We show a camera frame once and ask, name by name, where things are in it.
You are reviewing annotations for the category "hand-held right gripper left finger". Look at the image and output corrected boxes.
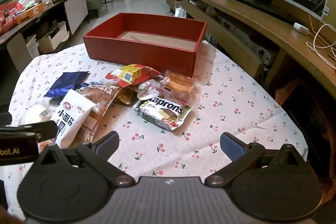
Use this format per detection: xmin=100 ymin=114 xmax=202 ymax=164
xmin=34 ymin=131 xmax=135 ymax=188

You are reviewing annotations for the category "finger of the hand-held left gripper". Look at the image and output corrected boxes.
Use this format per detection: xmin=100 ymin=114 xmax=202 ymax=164
xmin=0 ymin=120 xmax=58 ymax=144

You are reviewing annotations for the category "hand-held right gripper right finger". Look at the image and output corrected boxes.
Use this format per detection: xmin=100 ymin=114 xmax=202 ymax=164
xmin=204 ymin=132 xmax=307 ymax=187

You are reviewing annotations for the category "white blue snack packet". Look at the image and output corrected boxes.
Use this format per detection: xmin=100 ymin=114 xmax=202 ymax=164
xmin=23 ymin=104 xmax=53 ymax=125

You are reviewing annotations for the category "clear bread bag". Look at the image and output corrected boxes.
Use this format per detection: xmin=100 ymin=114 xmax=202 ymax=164
xmin=78 ymin=83 xmax=122 ymax=143

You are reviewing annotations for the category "gold snack packet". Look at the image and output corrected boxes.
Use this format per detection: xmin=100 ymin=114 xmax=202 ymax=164
xmin=115 ymin=87 xmax=138 ymax=105

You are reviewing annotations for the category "white green wafer packet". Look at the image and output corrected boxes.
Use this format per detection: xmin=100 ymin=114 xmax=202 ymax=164
xmin=133 ymin=94 xmax=194 ymax=131

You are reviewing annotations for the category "red yellow snack packet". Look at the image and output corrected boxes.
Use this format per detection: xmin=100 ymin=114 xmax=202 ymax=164
xmin=105 ymin=64 xmax=164 ymax=88

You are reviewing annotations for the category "bun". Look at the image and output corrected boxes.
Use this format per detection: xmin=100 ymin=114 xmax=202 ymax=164
xmin=162 ymin=70 xmax=198 ymax=99

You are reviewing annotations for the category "red cardboard box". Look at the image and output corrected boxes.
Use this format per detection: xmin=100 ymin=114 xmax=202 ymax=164
xmin=83 ymin=13 xmax=208 ymax=78

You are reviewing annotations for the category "cherry print tablecloth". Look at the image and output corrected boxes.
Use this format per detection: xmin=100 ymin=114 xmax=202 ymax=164
xmin=0 ymin=42 xmax=309 ymax=219

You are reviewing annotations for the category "orange plastic bag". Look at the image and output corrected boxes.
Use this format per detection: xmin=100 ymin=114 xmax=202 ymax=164
xmin=274 ymin=79 xmax=303 ymax=107

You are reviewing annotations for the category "white storage box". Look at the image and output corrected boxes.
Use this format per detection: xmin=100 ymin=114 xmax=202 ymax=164
xmin=36 ymin=21 xmax=70 ymax=54

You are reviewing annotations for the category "white power strip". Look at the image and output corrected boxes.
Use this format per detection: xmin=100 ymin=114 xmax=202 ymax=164
xmin=258 ymin=48 xmax=271 ymax=67

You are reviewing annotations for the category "orange cardboard box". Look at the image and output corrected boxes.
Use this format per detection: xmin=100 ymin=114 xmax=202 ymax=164
xmin=14 ymin=2 xmax=48 ymax=25

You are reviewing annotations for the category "red snack bag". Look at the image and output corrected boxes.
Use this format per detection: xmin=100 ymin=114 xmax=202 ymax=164
xmin=0 ymin=2 xmax=18 ymax=33

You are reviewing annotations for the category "wooden television cabinet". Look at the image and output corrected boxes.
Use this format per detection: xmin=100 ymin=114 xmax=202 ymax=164
xmin=165 ymin=0 xmax=336 ymax=102

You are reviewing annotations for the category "dark long side table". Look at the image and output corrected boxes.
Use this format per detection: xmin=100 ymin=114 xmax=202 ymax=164
xmin=0 ymin=0 xmax=89 ymax=52

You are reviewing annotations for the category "white power adapter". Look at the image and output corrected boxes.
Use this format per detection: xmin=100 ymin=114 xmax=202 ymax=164
xmin=293 ymin=22 xmax=309 ymax=33

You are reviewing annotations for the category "silver foil bag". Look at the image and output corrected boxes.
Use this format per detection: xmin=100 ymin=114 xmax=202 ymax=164
xmin=173 ymin=7 xmax=187 ymax=19

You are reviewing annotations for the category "white cable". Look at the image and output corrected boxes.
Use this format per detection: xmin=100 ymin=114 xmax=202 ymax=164
xmin=306 ymin=23 xmax=336 ymax=69

